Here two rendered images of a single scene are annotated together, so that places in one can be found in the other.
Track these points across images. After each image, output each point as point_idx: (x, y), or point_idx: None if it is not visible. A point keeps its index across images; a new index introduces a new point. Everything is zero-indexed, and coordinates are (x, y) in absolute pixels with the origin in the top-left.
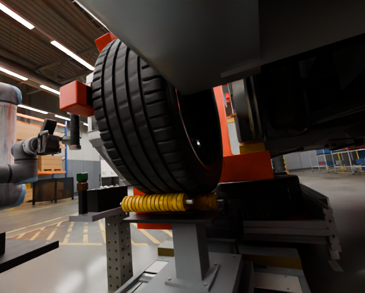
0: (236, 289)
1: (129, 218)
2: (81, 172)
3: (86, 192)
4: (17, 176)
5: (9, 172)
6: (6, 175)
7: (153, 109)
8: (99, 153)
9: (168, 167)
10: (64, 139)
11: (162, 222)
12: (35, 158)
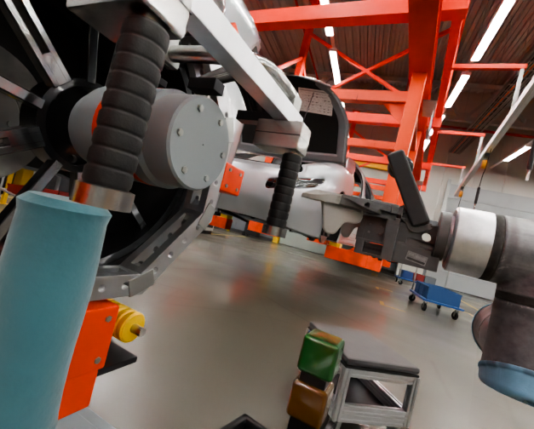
0: None
1: (123, 354)
2: (314, 328)
3: (289, 421)
4: (480, 346)
5: (479, 328)
6: (477, 337)
7: None
8: (195, 237)
9: None
10: (351, 208)
11: None
12: (507, 294)
